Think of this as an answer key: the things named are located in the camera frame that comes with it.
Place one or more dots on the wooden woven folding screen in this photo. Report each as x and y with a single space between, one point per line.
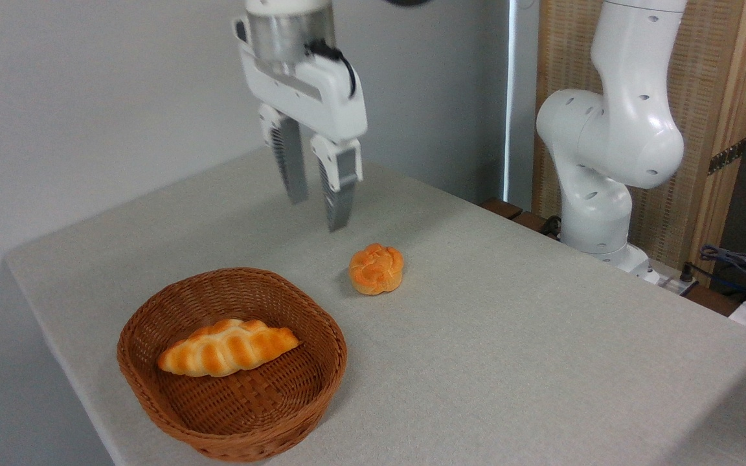
716 77

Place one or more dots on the dark metal screen hinge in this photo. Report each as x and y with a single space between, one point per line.
728 155

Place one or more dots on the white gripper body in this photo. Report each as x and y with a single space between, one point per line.
321 103

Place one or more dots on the round knotted bread roll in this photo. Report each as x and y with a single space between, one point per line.
376 270

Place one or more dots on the brown wicker basket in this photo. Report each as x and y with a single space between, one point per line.
295 395

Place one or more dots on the long braided bread loaf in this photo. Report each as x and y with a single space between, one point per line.
227 349

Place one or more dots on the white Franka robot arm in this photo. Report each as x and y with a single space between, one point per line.
606 129

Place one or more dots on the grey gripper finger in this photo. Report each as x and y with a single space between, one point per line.
294 168
342 188

